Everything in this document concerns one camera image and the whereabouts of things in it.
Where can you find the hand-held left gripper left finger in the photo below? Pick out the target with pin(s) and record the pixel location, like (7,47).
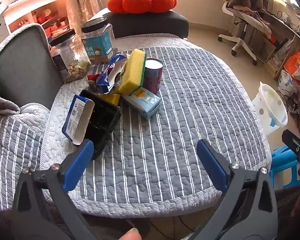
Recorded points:
(77,163)

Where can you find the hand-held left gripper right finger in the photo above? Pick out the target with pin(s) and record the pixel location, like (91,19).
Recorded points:
(212,165)

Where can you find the white polka dot bin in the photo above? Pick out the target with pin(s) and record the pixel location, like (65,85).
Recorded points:
(265,107)

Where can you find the blue biscuit box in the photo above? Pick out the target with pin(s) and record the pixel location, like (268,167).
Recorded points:
(73,116)

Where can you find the black plastic tray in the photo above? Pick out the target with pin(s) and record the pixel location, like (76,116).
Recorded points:
(102,122)

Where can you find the yellow wrapper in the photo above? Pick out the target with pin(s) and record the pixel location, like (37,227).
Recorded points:
(112,98)

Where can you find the red cartoon can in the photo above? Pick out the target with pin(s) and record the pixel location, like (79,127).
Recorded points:
(91,78)

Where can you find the blue snack wrapper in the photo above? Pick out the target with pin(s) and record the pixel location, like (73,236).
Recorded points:
(104,78)

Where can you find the light blue carton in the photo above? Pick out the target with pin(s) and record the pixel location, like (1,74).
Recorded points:
(145,102)

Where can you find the yellow green sponge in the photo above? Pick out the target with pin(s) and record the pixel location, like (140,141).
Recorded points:
(131,75)

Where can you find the dark red drink can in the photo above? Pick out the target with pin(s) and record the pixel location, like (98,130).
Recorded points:
(153,77)

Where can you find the person's left hand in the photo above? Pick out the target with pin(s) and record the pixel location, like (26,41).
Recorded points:
(130,234)

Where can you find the blue plastic stool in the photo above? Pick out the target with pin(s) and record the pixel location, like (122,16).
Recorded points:
(282,165)

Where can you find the white printed sack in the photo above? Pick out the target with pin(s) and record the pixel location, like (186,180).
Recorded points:
(285,81)

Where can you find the orange cardboard box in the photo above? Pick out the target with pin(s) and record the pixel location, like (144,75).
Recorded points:
(293,63)

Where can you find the dark label nut jar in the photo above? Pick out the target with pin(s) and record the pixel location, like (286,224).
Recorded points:
(64,55)

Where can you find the wooden desk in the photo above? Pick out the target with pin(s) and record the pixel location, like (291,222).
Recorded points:
(277,22)

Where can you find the white office chair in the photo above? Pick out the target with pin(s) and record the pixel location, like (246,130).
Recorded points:
(240,40)

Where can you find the grey sofa backrest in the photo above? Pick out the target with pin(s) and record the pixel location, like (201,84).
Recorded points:
(22,65)

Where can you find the teal label nut jar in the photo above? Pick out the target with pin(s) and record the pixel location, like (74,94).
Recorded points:
(97,45)

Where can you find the pink storage baskets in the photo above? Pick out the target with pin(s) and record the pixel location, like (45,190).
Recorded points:
(47,20)

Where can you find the dark grey seat cushion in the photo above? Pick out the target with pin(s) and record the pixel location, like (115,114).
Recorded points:
(150,25)

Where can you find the patterned curtain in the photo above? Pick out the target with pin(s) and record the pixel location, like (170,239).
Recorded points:
(82,2)

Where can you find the orange pumpkin cushion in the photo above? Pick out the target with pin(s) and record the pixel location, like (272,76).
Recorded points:
(140,2)

